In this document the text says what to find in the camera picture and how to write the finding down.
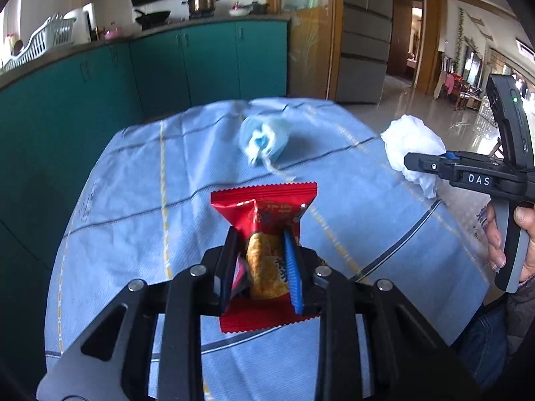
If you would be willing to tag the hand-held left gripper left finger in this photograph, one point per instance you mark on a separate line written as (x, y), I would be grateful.
(232, 267)

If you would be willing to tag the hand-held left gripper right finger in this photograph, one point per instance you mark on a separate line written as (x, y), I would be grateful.
(292, 275)

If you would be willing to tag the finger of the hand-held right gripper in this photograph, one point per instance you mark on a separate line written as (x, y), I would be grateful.
(451, 156)
(426, 167)

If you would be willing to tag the white tissue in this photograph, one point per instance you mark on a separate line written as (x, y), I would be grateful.
(411, 142)

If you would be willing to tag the red snack packet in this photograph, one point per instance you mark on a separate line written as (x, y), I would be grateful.
(263, 209)

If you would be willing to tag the blue face mask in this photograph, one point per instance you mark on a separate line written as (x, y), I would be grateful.
(263, 138)

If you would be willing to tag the person's right forearm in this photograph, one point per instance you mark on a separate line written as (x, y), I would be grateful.
(522, 313)

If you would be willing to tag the person's right hand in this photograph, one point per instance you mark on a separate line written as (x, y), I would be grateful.
(495, 238)

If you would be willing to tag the wooden living room chairs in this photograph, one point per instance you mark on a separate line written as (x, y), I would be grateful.
(457, 85)

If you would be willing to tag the television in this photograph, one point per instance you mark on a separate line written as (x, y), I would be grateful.
(473, 69)

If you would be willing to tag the green vine garland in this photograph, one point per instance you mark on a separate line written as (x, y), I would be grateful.
(460, 37)

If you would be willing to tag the brown interior door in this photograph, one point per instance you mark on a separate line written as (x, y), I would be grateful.
(403, 41)

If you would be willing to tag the grey refrigerator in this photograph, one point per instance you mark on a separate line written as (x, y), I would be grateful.
(363, 41)

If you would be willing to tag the glass sliding door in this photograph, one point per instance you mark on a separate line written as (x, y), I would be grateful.
(305, 41)

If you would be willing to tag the person's right leg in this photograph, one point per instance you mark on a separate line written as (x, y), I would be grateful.
(480, 346)

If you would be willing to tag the teal lower cabinets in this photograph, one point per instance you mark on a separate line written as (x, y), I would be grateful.
(167, 71)

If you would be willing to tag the dark cooking pot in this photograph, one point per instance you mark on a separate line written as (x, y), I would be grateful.
(260, 8)

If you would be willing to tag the white bowl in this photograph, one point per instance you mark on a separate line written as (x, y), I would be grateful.
(239, 11)

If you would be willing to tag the black wok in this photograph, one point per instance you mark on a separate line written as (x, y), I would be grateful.
(152, 17)

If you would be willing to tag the pink bowl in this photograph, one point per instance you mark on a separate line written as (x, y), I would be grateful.
(113, 33)

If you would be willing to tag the steel pot with lid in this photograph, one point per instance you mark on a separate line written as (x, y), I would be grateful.
(202, 2)

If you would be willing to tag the white kitchen appliance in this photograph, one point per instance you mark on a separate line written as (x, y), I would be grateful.
(79, 23)

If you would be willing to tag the white dish rack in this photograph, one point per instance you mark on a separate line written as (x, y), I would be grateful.
(39, 41)

